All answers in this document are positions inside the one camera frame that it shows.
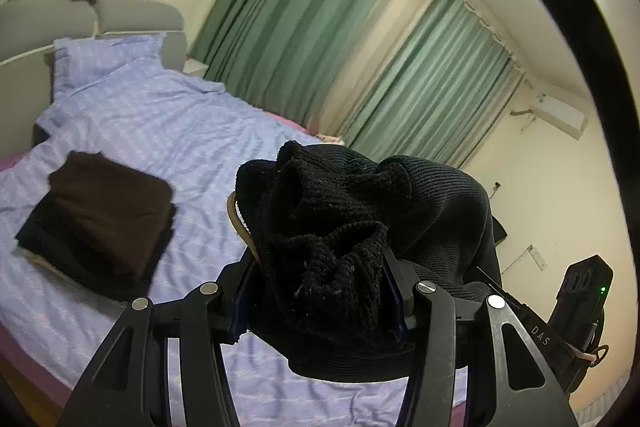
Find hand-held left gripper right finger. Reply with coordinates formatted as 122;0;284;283
382;252;573;427

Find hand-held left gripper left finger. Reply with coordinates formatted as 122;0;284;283
60;249;256;427

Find thick black cable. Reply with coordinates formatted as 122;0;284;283
465;0;640;427

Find brown folded garment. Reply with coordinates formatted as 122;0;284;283
48;150;176;280

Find beige sheer curtain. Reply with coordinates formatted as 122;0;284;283
305;0;451;142

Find black pants with beige drawstring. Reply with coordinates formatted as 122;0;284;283
226;139;611;383

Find blue striped bedsheet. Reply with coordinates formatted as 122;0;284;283
0;67;468;413

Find blue striped pillow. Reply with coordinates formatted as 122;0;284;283
52;33;168;95

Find black folded clothes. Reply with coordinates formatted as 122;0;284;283
15;197;176;303

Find white nightstand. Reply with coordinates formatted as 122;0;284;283
182;58;210;78

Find white air conditioner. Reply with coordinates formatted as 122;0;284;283
530;92;587;141

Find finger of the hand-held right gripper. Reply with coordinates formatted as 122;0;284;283
472;266;556;358

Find white folded cloth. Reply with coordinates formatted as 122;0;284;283
20;252;126;303

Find grey padded headboard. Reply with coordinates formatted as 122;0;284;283
0;0;188;148

